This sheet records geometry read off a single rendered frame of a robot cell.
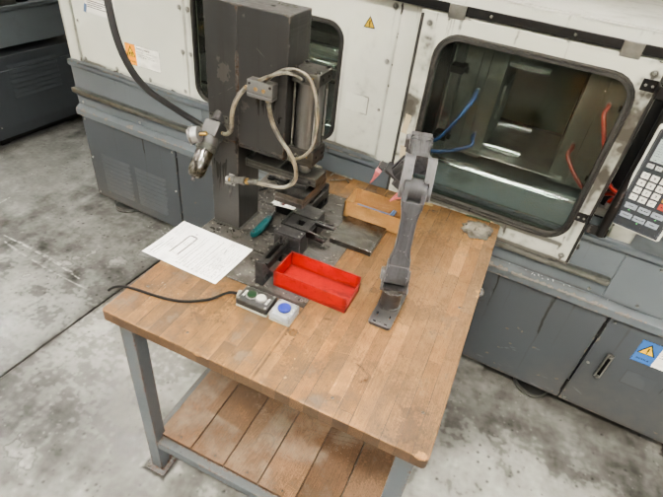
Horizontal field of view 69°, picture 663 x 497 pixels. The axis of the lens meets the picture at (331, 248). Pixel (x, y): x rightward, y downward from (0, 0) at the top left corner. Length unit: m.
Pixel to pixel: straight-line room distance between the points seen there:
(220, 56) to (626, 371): 2.04
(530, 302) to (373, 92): 1.13
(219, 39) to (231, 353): 0.88
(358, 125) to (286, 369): 1.20
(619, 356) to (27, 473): 2.44
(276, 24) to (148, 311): 0.87
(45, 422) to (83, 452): 0.23
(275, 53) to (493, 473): 1.88
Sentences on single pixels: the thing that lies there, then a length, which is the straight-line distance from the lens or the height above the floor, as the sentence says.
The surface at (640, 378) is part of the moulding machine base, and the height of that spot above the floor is 0.40.
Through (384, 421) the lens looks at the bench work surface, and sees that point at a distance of 1.28.
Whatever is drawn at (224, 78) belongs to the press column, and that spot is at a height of 1.44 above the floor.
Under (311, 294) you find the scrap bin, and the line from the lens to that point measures 1.50.
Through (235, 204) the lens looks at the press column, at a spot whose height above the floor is 1.00.
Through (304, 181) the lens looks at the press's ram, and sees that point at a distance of 1.56.
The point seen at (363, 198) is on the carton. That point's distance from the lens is 1.96.
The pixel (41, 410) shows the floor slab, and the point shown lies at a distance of 2.53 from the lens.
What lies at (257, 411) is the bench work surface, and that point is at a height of 0.22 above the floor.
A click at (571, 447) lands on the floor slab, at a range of 2.63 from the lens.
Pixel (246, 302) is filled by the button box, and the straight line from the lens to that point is 1.46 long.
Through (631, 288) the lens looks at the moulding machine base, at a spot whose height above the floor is 0.80.
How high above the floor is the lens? 1.96
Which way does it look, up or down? 38 degrees down
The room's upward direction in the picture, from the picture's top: 8 degrees clockwise
